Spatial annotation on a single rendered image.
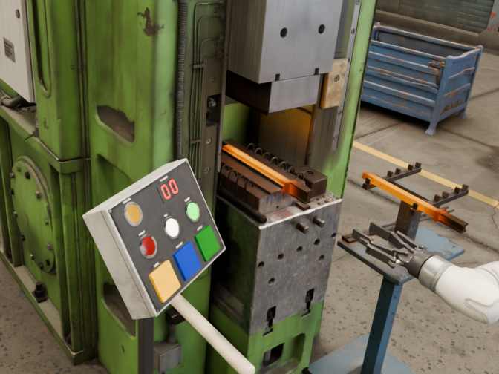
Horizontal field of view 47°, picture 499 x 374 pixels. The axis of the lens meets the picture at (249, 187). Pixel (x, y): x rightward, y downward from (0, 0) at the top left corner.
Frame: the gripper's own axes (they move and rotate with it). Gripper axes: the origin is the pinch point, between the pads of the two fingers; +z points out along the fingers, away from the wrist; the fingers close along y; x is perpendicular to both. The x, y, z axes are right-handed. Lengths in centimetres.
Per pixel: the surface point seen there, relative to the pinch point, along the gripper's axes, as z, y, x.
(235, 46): 47, -18, 45
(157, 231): 18, -60, 10
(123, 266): 14, -71, 7
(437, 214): -2.0, 31.8, -2.1
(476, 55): 200, 397, -36
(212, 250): 17.5, -43.4, -0.8
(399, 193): 14.2, 32.9, -2.1
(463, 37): 407, 721, -91
